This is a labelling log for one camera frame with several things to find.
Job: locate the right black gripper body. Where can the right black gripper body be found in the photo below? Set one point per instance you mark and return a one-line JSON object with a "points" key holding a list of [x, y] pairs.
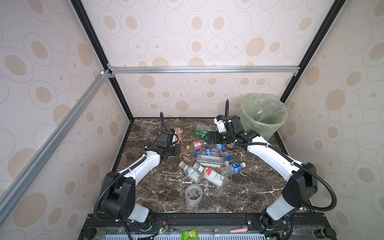
{"points": [[221, 138]]}

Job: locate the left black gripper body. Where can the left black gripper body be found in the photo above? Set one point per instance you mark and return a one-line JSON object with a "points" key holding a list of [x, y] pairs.
{"points": [[173, 150]]}

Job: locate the brown coffee bottle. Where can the brown coffee bottle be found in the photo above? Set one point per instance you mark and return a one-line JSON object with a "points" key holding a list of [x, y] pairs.
{"points": [[179, 133]]}

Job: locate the clear bottle red label yellow cap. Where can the clear bottle red label yellow cap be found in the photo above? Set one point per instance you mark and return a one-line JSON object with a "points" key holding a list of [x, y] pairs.
{"points": [[198, 145]]}

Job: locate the clear bottle red green label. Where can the clear bottle red green label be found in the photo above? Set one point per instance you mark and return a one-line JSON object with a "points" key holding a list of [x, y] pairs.
{"points": [[210, 175]]}

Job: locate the clear bottle green white label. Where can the clear bottle green white label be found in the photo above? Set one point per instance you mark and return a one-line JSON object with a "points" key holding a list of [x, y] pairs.
{"points": [[191, 173]]}

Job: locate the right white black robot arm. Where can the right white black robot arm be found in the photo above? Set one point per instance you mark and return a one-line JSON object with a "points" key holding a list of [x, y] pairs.
{"points": [[302, 179]]}

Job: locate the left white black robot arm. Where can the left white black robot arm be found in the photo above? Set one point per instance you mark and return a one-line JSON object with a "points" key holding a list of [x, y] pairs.
{"points": [[117, 199]]}

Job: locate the brown Nescafe bottle near bin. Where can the brown Nescafe bottle near bin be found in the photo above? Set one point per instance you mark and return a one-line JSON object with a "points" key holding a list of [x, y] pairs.
{"points": [[231, 146]]}

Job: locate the mesh bin with green liner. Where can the mesh bin with green liner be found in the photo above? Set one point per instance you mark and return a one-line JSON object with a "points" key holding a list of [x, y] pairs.
{"points": [[264, 114]]}

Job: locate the blue label water bottle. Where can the blue label water bottle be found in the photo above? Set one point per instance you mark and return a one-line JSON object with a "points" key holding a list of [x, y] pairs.
{"points": [[223, 152]]}

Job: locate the Pepsi bottle blue cap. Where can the Pepsi bottle blue cap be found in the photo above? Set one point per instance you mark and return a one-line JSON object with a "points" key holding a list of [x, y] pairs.
{"points": [[209, 152]]}

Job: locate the green Sprite bottle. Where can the green Sprite bottle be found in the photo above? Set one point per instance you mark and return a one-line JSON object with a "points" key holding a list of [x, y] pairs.
{"points": [[200, 133]]}

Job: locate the clear crushed bottle white cap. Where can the clear crushed bottle white cap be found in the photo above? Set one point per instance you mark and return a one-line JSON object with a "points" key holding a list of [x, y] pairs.
{"points": [[203, 127]]}

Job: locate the square clear frosted bottle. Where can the square clear frosted bottle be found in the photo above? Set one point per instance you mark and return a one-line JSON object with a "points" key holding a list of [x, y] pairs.
{"points": [[211, 161]]}

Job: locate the clear bottle blue label white cap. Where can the clear bottle blue label white cap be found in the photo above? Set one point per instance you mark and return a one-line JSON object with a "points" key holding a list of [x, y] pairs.
{"points": [[232, 169]]}

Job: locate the clear tape roll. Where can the clear tape roll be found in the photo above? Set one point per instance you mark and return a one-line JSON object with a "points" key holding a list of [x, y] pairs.
{"points": [[193, 194]]}

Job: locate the green snack packet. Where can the green snack packet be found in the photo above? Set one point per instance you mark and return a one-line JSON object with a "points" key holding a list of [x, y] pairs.
{"points": [[190, 235]]}

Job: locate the pink pen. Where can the pink pen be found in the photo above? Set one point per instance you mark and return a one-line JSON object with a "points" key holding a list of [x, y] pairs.
{"points": [[238, 231]]}

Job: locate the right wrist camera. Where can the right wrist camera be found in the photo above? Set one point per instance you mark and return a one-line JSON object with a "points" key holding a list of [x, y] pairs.
{"points": [[220, 121]]}

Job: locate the back aluminium rail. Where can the back aluminium rail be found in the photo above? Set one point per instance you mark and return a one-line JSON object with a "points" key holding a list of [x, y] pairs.
{"points": [[208, 70]]}

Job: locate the aluminium rail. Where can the aluminium rail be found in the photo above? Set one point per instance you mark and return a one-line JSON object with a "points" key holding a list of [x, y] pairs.
{"points": [[23, 181], [208, 70]]}

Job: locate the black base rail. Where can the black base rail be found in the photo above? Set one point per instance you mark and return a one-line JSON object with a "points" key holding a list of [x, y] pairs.
{"points": [[299, 226]]}

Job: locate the left aluminium rail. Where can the left aluminium rail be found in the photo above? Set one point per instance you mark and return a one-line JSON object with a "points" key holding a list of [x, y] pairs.
{"points": [[23, 181]]}

